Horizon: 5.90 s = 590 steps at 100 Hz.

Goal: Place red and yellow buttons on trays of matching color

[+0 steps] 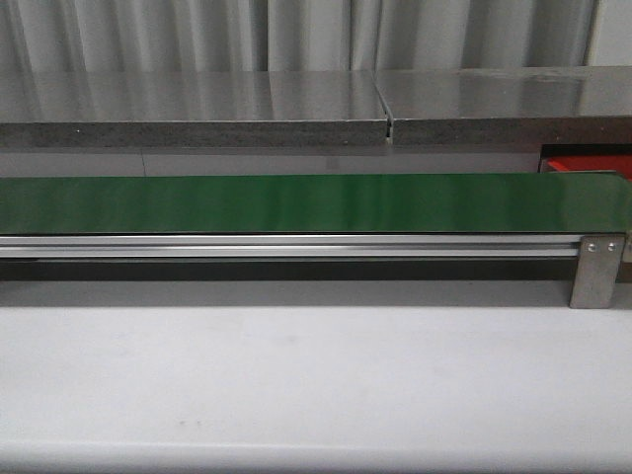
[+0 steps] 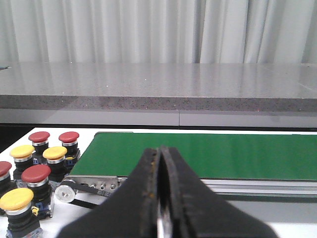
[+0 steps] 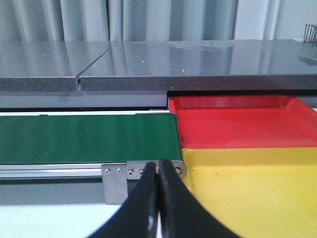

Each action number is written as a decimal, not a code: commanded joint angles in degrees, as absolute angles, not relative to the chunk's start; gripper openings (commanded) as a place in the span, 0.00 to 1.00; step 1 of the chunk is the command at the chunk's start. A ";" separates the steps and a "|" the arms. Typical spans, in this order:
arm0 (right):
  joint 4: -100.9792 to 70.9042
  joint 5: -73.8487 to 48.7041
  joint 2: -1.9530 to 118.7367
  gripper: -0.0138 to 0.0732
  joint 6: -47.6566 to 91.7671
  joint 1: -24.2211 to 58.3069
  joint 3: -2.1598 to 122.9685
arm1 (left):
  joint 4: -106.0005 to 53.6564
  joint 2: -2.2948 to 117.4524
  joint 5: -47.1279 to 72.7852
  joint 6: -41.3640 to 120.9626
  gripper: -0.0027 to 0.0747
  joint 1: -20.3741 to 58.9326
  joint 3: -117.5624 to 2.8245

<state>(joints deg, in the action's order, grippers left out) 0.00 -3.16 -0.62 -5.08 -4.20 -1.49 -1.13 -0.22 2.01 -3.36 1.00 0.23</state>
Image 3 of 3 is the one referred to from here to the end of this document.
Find red plastic tray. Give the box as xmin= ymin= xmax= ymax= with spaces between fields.
xmin=168 ymin=95 xmax=317 ymax=149

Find grey stone counter slab right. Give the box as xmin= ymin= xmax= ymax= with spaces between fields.
xmin=79 ymin=40 xmax=317 ymax=92

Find aluminium conveyor frame rail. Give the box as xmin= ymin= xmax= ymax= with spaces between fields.
xmin=0 ymin=162 xmax=187 ymax=185

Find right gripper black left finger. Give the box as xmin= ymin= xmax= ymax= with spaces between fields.
xmin=89 ymin=162 xmax=158 ymax=238

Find grey stone counter slab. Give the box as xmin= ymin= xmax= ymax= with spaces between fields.
xmin=0 ymin=41 xmax=114 ymax=93
xmin=79 ymin=40 xmax=317 ymax=92

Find metal wire rack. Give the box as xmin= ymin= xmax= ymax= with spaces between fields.
xmin=303 ymin=24 xmax=317 ymax=43

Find grey stone counter slab left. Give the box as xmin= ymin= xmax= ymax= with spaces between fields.
xmin=0 ymin=41 xmax=114 ymax=93

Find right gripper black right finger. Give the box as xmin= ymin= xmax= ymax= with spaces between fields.
xmin=158 ymin=160 xmax=238 ymax=238

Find grey curtain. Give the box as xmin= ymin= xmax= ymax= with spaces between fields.
xmin=0 ymin=0 xmax=317 ymax=42

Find steel conveyor support bracket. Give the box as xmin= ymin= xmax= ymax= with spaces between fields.
xmin=101 ymin=163 xmax=128 ymax=205

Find green conveyor belt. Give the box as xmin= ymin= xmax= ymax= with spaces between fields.
xmin=0 ymin=114 xmax=182 ymax=164

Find yellow plastic tray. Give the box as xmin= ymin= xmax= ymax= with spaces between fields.
xmin=182 ymin=148 xmax=317 ymax=238

